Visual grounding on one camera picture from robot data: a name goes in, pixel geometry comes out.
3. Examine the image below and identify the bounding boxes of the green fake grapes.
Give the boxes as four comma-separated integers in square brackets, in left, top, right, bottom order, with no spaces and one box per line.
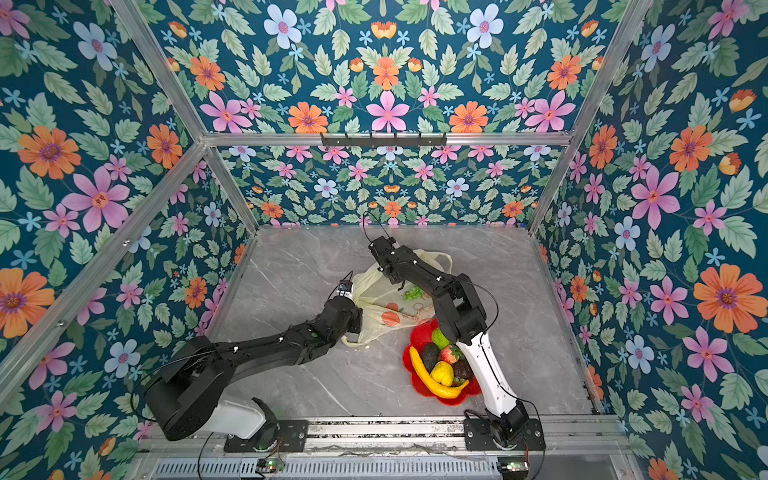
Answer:
[403,286,424,302]

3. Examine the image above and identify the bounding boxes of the yellow plastic fruit-print bag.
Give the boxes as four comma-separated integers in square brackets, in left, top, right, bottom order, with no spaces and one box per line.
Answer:
[342,266,435,348]

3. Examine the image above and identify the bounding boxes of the red flower-shaped plate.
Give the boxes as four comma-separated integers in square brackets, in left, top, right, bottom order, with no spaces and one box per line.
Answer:
[402,319,482,407]

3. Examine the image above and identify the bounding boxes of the dark fake avocado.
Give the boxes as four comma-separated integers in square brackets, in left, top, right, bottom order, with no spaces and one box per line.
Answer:
[420,342,441,373]

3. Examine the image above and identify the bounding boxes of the red fake strawberry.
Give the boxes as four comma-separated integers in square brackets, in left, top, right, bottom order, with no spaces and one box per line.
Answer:
[439,345,464,365]

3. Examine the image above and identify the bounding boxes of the yellow fake lemon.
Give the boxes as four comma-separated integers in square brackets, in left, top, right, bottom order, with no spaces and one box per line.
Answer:
[430,361,454,387]

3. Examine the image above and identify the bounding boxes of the brown fake mangosteen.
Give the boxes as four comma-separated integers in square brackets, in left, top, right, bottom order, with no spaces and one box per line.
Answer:
[452,359,474,385]

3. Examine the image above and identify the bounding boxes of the yellow fake banana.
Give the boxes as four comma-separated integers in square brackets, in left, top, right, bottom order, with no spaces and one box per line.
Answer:
[408,346,470,400]

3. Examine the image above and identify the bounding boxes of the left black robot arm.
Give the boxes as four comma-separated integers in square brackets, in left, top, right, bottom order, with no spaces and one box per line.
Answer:
[142,278,362,450]

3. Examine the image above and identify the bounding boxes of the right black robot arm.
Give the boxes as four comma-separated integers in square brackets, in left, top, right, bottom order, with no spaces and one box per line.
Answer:
[368,236,529,449]

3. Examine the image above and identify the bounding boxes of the white vent grille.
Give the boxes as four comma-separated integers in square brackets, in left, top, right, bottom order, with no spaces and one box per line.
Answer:
[150,457,501,479]

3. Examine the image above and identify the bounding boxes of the black hook rail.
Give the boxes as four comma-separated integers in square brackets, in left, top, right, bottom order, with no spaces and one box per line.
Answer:
[320,133,448,149]

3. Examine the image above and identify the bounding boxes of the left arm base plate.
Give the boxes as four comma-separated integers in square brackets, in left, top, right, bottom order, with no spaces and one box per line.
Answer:
[223,420,309,453]

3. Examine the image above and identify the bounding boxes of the aluminium mounting rail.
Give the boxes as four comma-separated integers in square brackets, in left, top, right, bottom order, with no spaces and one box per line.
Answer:
[132,415,637,476]

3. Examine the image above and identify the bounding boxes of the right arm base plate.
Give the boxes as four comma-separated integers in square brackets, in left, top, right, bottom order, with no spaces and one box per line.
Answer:
[463,410,546,453]

